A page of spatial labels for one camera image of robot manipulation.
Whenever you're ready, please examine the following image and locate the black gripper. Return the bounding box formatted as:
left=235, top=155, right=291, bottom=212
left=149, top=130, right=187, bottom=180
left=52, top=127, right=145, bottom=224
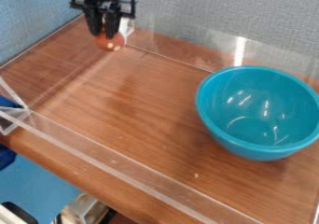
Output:
left=69, top=0, right=137, bottom=39

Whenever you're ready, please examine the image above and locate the brown toy mushroom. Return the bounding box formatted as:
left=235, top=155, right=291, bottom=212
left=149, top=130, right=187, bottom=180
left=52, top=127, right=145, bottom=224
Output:
left=95, top=17, right=125, bottom=51

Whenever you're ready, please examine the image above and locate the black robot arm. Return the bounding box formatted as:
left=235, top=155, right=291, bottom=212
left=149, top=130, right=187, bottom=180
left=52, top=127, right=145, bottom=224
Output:
left=68, top=0, right=137, bottom=39

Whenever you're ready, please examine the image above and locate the blue plastic bowl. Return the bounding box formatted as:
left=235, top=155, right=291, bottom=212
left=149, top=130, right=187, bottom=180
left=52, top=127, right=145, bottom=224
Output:
left=196, top=65, right=319, bottom=161

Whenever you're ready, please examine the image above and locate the clear acrylic back barrier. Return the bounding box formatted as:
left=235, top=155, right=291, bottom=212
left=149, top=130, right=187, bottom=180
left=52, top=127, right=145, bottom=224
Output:
left=127, top=14, right=319, bottom=89

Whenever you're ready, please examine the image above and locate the clear acrylic barrier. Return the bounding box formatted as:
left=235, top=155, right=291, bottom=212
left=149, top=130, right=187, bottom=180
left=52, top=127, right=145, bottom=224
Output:
left=127, top=14, right=319, bottom=89
left=0, top=109, right=263, bottom=224

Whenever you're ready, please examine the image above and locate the blue cloth object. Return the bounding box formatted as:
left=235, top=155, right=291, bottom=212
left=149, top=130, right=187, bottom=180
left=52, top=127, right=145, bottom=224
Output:
left=0, top=95, right=23, bottom=172

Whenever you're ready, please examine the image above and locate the clear acrylic front barrier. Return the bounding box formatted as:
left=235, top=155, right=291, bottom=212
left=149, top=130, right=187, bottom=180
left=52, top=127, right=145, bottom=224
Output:
left=0, top=109, right=263, bottom=224

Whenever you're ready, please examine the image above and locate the black and white object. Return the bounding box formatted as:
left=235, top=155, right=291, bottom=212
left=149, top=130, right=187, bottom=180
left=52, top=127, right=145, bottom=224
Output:
left=0, top=202, right=39, bottom=224

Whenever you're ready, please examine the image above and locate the clear acrylic corner bracket back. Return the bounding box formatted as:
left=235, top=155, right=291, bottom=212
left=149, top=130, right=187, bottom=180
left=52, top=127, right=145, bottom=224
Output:
left=120, top=18, right=135, bottom=38

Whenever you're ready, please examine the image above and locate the clear acrylic corner bracket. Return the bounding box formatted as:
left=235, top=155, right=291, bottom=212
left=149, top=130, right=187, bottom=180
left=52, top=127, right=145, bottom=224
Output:
left=0, top=77, right=29, bottom=135
left=120, top=18, right=135, bottom=38

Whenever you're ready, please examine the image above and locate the clear acrylic corner bracket front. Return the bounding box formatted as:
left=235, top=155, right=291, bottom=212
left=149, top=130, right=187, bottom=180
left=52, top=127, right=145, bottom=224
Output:
left=0, top=77, right=29, bottom=135

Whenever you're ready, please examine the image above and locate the grey metal frame below table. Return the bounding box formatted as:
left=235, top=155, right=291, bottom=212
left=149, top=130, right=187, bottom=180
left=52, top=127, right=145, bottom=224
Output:
left=52, top=193, right=109, bottom=224

